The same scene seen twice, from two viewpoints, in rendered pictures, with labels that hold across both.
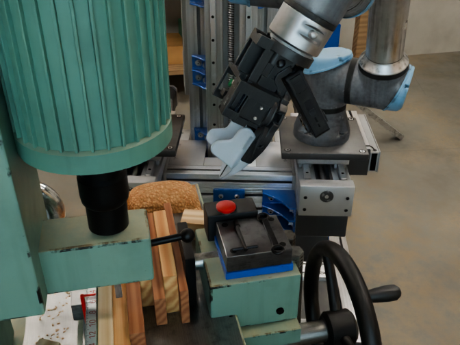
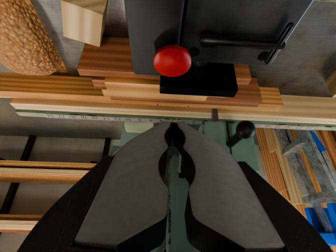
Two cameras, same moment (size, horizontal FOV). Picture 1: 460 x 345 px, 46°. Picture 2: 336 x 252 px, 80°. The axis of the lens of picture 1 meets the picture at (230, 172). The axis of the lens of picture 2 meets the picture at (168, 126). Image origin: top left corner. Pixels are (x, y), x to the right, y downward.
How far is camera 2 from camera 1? 0.80 m
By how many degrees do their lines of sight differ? 87
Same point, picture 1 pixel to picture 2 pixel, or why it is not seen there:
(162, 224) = (135, 87)
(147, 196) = (37, 67)
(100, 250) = not seen: hidden behind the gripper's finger
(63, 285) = not seen: hidden behind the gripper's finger
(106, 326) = (241, 117)
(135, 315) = (241, 103)
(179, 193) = (11, 29)
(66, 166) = not seen: outside the picture
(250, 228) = (226, 13)
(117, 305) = (217, 106)
